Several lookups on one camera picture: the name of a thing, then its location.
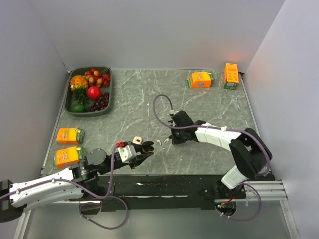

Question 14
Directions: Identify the orange green carton upright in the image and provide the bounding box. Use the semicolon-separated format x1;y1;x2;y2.
223;63;239;90

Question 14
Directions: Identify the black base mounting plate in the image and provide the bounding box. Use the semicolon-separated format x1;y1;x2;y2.
68;174;252;212

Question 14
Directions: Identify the red toy apple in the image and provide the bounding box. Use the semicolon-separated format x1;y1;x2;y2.
87;86;102;100

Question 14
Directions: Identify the green toy avocado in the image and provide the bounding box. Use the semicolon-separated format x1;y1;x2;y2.
70;104;87;113

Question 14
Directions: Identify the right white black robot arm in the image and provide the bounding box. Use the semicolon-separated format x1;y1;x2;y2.
170;111;272;198

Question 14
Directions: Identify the orange box upper left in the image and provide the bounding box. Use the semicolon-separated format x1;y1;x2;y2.
56;128;85;145

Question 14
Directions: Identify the orange box lower left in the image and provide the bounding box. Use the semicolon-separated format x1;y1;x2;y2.
54;146;87;170

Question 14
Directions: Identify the dark purple grape bunch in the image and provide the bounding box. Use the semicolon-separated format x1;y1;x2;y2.
88;92;109;112

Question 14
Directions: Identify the dark green fruit tray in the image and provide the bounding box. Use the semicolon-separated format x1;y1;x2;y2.
64;67;112;117

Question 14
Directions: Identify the orange yellow toy pineapple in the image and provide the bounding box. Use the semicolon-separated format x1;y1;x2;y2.
69;75;88;104

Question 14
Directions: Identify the red yellow cherry bunch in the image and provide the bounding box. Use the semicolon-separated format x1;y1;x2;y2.
84;68;111;88

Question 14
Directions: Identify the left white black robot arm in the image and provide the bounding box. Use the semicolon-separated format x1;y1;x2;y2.
0;141;154;223

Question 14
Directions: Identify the orange box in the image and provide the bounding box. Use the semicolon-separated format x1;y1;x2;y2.
185;72;214;89
54;146;87;170
56;128;85;145

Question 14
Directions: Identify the orange box top centre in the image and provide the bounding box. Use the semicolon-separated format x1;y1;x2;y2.
185;72;214;89

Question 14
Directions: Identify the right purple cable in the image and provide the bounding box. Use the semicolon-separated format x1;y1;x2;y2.
152;94;273;222

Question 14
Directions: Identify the beige earbud charging case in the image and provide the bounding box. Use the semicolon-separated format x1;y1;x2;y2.
132;136;143;145

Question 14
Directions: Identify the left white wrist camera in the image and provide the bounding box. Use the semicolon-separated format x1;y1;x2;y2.
116;141;137;163

